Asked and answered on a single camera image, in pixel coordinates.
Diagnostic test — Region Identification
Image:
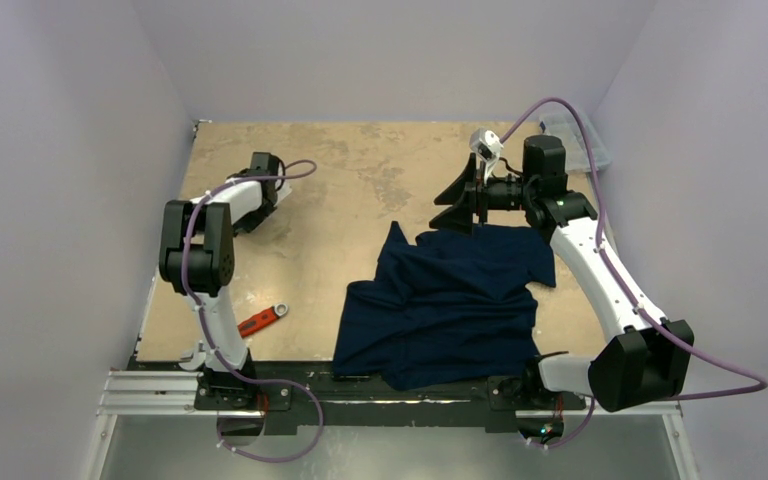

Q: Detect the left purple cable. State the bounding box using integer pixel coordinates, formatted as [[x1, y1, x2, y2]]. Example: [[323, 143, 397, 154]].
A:
[[180, 158, 326, 466]]

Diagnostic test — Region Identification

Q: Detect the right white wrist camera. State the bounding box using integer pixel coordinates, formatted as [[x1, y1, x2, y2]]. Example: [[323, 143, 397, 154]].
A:
[[469, 128, 504, 183]]

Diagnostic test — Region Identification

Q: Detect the clear plastic organizer box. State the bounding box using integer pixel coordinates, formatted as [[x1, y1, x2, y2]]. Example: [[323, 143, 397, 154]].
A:
[[538, 105, 613, 175]]

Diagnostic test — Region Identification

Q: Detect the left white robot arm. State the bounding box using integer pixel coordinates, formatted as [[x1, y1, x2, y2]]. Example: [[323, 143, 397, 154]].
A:
[[158, 152, 289, 409]]

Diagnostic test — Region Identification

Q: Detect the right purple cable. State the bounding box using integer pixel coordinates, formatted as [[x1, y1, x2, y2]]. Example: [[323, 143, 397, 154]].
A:
[[499, 97, 768, 452]]

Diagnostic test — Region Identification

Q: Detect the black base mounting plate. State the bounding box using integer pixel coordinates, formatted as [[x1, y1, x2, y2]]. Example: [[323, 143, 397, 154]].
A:
[[104, 359, 589, 442]]

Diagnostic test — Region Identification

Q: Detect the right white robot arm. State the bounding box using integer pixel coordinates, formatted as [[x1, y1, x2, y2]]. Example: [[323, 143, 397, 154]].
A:
[[429, 128, 694, 412]]

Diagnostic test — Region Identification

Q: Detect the purple cable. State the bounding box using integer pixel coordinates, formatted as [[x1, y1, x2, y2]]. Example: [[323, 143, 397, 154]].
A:
[[499, 97, 768, 452], [180, 158, 326, 466]]

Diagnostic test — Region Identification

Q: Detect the aluminium rail frame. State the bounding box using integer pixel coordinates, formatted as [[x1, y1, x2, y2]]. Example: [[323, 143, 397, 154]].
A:
[[81, 371, 699, 479]]

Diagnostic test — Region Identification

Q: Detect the red adjustable wrench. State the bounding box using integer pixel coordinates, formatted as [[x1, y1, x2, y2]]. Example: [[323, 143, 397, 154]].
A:
[[237, 303, 289, 338]]

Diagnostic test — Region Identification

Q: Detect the navy blue t-shirt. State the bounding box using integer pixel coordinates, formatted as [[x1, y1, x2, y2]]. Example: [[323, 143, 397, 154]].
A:
[[332, 222, 556, 391]]

